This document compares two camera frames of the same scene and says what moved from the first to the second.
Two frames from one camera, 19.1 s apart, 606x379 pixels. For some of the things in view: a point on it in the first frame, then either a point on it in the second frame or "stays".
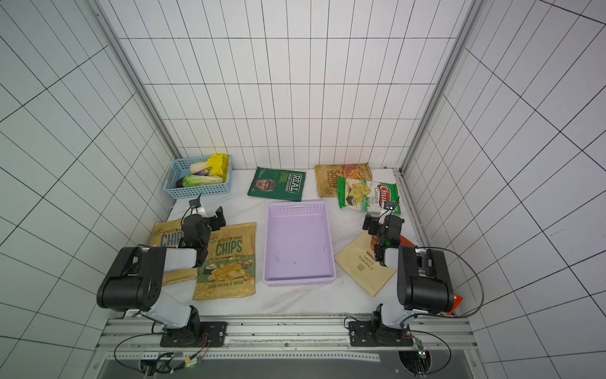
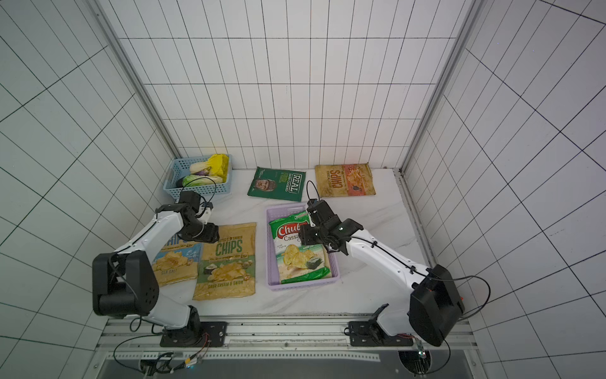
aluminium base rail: x=439 y=339 stays
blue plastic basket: x=188 y=177 stays
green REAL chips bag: x=277 y=183 stays
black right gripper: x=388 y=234 -> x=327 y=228
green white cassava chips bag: x=368 y=196 -> x=297 y=262
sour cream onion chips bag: x=229 y=269 stays
